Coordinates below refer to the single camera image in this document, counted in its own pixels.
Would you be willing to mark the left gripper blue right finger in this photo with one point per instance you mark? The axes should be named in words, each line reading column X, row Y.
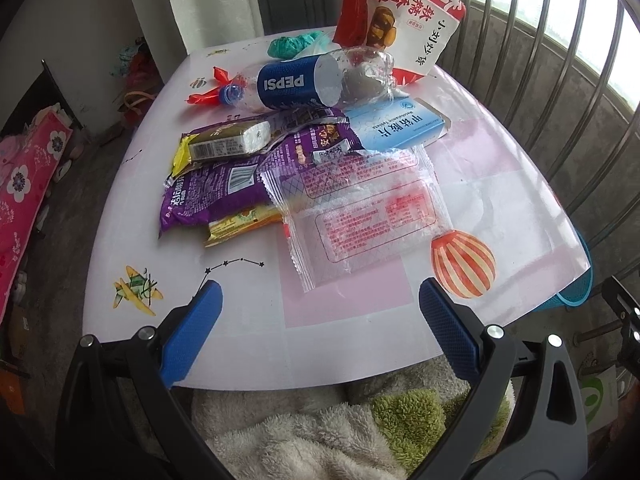
column 455, row 328

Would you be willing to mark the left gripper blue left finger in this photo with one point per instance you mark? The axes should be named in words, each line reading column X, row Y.
column 182, row 346

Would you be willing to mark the clear red printed wrapper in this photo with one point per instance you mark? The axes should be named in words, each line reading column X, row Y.
column 357, row 210

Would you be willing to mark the blue plastic waste basket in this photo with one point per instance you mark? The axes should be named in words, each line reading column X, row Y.
column 578, row 292

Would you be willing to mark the yellow orange snack wrapper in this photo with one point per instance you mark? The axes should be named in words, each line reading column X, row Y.
column 242, row 222

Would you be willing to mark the pink patterned tablecloth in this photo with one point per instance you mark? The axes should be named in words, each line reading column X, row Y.
column 292, row 316

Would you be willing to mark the white green fleece robe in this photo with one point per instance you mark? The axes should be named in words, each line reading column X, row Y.
column 381, row 427

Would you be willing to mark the purple snack bag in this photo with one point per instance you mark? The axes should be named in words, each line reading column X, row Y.
column 216, row 191

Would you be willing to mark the dark yellow tissue packet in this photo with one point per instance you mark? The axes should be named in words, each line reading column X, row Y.
column 220, row 142

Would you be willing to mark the blue white medicine box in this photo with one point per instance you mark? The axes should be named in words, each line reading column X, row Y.
column 398, row 124

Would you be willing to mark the red plastic scrap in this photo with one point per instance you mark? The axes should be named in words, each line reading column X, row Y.
column 212, row 87

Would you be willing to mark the pink floral bedding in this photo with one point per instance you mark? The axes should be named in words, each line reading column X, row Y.
column 28, row 163

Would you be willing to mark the metal balcony railing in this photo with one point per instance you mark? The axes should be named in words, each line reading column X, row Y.
column 563, row 77

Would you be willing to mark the crushed Pepsi plastic bottle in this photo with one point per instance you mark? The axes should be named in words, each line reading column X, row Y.
column 342, row 79

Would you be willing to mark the green crumpled plastic bag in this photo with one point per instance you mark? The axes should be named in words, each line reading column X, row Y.
column 286, row 48

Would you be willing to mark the red white snack bag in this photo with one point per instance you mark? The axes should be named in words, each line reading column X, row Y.
column 413, row 32

